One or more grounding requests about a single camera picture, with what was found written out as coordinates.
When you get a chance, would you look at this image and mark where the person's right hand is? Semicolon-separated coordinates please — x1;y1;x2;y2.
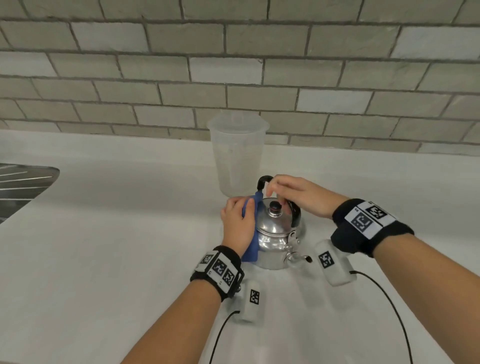
265;174;344;220

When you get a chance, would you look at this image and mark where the person's left hand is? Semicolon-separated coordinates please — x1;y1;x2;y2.
220;196;257;259

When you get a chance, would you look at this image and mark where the small silver metal kettle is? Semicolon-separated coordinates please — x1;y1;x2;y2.
255;175;313;271

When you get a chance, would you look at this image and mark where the blue cleaning cloth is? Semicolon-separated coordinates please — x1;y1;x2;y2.
241;191;260;263

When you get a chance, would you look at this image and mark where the person's right forearm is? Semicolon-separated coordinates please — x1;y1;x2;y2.
369;224;480;328

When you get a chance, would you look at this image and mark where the person's left forearm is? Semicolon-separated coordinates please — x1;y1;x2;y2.
120;279;223;364

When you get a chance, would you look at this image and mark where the translucent plastic pitcher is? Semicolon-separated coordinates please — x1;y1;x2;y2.
206;112;270;199

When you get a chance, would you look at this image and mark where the black left wristband with markers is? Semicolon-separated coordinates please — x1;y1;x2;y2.
189;245;245;303

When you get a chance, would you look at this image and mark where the black wristband with markers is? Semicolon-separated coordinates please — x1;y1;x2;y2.
189;245;245;303
330;198;415;259

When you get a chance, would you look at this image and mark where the black right wristband with markers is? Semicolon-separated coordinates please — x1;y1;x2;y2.
330;198;415;259

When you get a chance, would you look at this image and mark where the steel sink drainboard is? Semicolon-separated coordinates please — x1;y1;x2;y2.
0;163;61;225

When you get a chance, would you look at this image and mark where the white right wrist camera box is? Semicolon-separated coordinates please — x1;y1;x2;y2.
314;240;358;288

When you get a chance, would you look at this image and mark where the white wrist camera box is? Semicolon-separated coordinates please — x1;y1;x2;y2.
314;240;358;288
239;279;265;324

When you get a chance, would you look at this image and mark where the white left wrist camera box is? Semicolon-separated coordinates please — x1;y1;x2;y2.
239;279;265;324

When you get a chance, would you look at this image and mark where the black left camera cable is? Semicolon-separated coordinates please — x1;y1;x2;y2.
208;310;241;364

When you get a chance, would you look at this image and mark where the black camera cable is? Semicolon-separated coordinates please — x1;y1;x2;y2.
349;270;414;364
208;310;241;364

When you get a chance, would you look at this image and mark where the black right camera cable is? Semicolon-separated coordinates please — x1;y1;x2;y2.
349;270;414;364

